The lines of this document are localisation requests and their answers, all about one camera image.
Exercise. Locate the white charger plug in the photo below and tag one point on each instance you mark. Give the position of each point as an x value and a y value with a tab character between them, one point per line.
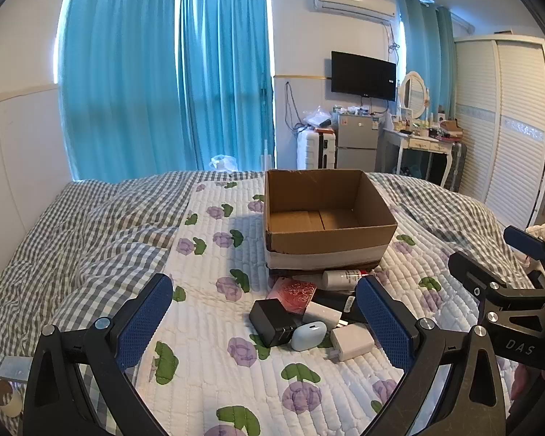
352	343

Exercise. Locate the grey suitcase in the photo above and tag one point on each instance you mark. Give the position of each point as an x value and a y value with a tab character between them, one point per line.
454	163

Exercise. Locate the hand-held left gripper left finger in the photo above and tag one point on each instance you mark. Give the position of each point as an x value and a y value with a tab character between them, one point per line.
141	322

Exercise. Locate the narrow blue curtain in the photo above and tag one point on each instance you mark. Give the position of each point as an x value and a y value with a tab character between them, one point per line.
424	50

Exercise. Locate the white slatted wardrobe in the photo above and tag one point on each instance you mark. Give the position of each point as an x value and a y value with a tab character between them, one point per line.
508	122

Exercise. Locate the white bottle with red cap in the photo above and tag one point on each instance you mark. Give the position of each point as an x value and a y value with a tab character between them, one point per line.
343	278

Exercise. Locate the white dressing table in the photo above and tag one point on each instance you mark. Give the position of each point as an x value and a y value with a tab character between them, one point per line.
418	143

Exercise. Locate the white power bank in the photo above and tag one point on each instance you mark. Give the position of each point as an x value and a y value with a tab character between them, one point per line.
322	312

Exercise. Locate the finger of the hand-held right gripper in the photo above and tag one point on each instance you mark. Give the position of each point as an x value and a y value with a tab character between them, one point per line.
470	270
523	239

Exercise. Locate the pink patterned box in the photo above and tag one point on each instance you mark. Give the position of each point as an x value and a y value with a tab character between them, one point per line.
294	294

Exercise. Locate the light blue earbud case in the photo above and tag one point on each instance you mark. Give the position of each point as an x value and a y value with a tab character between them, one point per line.
308	336

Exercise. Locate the white oval mirror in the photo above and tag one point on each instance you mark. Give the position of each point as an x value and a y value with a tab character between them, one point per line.
413	93

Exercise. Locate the black wall television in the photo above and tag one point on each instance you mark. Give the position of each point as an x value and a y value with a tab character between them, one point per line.
362	76

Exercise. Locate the wide blue curtain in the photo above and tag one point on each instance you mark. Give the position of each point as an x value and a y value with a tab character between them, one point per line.
113	77

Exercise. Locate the white suitcase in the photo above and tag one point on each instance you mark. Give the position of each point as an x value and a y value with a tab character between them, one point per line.
313	150

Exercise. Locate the white air conditioner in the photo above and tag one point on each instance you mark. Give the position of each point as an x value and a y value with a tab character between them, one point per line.
352	3

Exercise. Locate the person's right hand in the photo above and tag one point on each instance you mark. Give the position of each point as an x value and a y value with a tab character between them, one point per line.
524	386

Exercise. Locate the tape roll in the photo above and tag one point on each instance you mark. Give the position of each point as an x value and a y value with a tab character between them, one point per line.
9	402

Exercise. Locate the silver mini fridge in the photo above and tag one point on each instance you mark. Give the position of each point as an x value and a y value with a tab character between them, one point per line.
356	143

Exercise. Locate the small brown cardboard box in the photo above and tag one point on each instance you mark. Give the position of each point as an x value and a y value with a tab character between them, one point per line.
452	128

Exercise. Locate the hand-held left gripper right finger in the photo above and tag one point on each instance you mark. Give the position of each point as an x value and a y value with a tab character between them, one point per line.
386	322

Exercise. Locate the white floral quilt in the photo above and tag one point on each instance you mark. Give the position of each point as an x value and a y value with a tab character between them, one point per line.
218	290

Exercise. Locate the black power adapter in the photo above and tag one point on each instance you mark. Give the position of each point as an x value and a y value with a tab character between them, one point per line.
270	322

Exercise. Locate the clear plastic bag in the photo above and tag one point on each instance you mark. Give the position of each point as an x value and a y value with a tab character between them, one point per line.
317	117

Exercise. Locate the white plastic bag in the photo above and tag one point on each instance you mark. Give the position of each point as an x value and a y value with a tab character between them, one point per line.
223	162

